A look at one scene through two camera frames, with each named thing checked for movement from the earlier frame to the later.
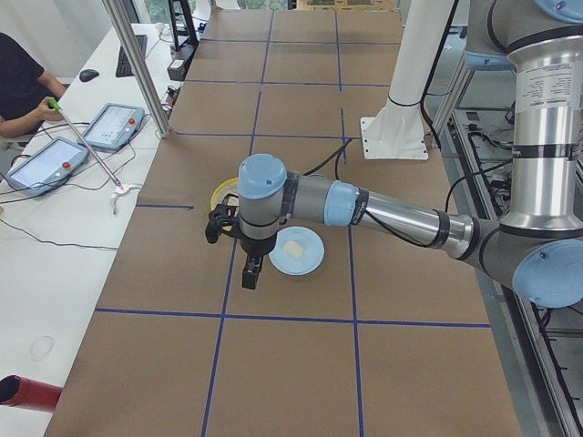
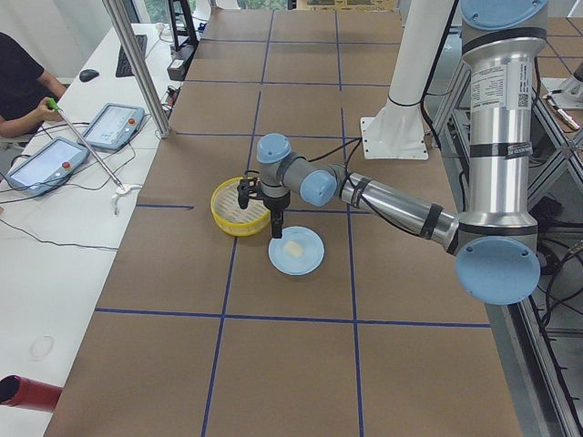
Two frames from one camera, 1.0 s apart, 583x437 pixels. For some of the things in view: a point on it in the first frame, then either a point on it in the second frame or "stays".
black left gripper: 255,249 -> 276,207
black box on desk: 178,66 stays
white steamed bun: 293,248 stays
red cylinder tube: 15,391 stays
